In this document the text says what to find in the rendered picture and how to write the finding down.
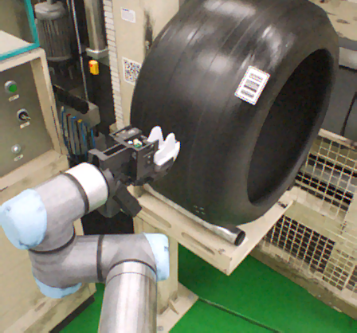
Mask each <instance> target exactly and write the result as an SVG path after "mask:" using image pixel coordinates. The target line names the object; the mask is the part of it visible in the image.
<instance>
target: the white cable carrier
mask: <svg viewBox="0 0 357 333"><path fill-rule="evenodd" d="M103 4H105V6H104V10H106V11H105V12H104V16H105V21H106V22H107V23H106V28H107V30H106V31H107V33H108V35H107V37H108V39H109V40H108V44H109V46H108V49H109V54H110V55H111V56H110V60H111V61H110V65H111V70H112V71H111V75H112V76H111V78H112V84H113V86H112V89H113V90H112V91H113V93H114V95H113V98H115V99H114V103H115V104H114V106H115V112H116V119H117V121H116V123H117V125H116V126H117V128H118V129H117V131H118V130H120V129H122V128H124V116H123V109H122V100H121V91H120V76H119V69H118V61H117V52H116V38H115V25H114V24H115V22H114V14H113V6H112V0H103Z"/></svg>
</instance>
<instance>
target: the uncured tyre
mask: <svg viewBox="0 0 357 333"><path fill-rule="evenodd" d="M250 66H251V67H253V68H255V69H259V70H261V71H262V72H265V73H267V74H269V78H268V79H267V81H266V83H265V86H264V87H263V89H262V90H261V92H260V94H259V96H258V98H257V102H256V103H255V104H252V103H250V102H248V101H246V100H243V99H242V98H240V97H238V96H235V95H234V94H235V92H236V91H237V89H238V87H239V85H240V83H241V82H242V80H243V78H244V76H245V74H246V72H247V70H248V68H249V67H250ZM338 67H339V38H338V35H337V32H336V31H335V28H334V26H333V25H332V23H331V21H330V19H329V17H328V15H327V14H326V12H325V11H324V9H322V8H321V7H319V6H317V5H316V4H314V3H313V2H310V1H309V0H190V1H189V2H187V3H186V4H185V5H184V6H183V7H182V9H181V10H180V11H179V12H177V13H176V14H175V15H174V16H173V17H172V18H171V19H170V20H169V22H168V23H167V24H166V25H165V26H164V27H163V28H162V29H161V30H160V31H159V35H158V36H157V38H156V39H155V40H154V42H153V44H152V45H151V47H150V48H149V50H148V52H147V55H146V56H145V58H144V60H143V63H142V65H141V67H140V69H139V73H138V76H137V78H136V81H135V86H134V88H133V92H132V96H131V108H130V123H129V125H131V129H133V128H137V129H139V130H140V131H141V132H142V135H144V136H146V137H148V139H149V137H150V134H151V132H152V130H153V129H154V128H155V127H160V130H161V133H162V136H163V141H166V138H167V136H168V135H169V134H174V135H175V140H177V141H179V142H180V148H179V152H178V155H177V157H176V159H175V161H174V163H173V165H172V167H171V168H170V170H169V171H168V173H167V174H166V175H164V176H163V177H162V178H159V179H157V180H155V182H149V183H148V185H149V186H151V187H152V188H153V189H154V190H155V191H156V192H157V193H159V194H161V195H162V196H164V197H165V198H167V199H169V200H171V201H172V202H174V203H175V204H177V205H179V206H181V207H182V208H183V209H184V210H186V211H188V212H191V213H192V214H194V215H195V216H197V217H199V218H201V219H202V220H203V221H206V222H207V223H209V224H211V225H216V226H219V227H222V228H233V227H235V226H239V225H244V224H247V223H250V222H253V221H256V220H257V219H258V218H259V217H261V216H262V215H264V214H265V213H266V212H267V211H268V210H270V209H272V208H273V207H274V205H275V204H276V203H277V202H278V201H279V200H280V199H281V196H282V195H283V193H284V192H285V191H286V190H287V189H288V187H289V185H290V184H292V182H293V180H294V179H295V177H296V176H297V174H298V173H299V171H300V169H301V167H302V166H303V163H304V161H305V160H306V158H307V157H308V154H309V152H310V150H311V149H312V146H313V144H314V142H315V141H316V139H317V136H318V134H319V133H320V128H321V126H322V123H323V121H324V118H325V116H326V114H327V111H328V108H329V105H330V103H331V99H332V96H333V92H334V87H335V80H336V77H337V72H338ZM192 203H193V204H195V205H196V206H201V207H204V208H205V209H206V212H207V215H208V216H207V215H204V214H199V213H197V212H195V211H194V207H193V205H192Z"/></svg>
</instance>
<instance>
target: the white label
mask: <svg viewBox="0 0 357 333"><path fill-rule="evenodd" d="M268 78H269V74H267V73H265V72H262V71H261V70H259V69H255V68H253V67H251V66H250V67H249V68H248V70H247V72H246V74H245V76H244V78H243V80H242V82H241V83H240V85H239V87H238V89H237V91H236V92H235V94H234V95H235V96H238V97H240V98H242V99H243V100H246V101H248V102H250V103H252V104H255V103H256V102H257V98H258V96H259V94H260V92H261V90H262V89H263V87H264V86H265V83H266V81H267V79H268Z"/></svg>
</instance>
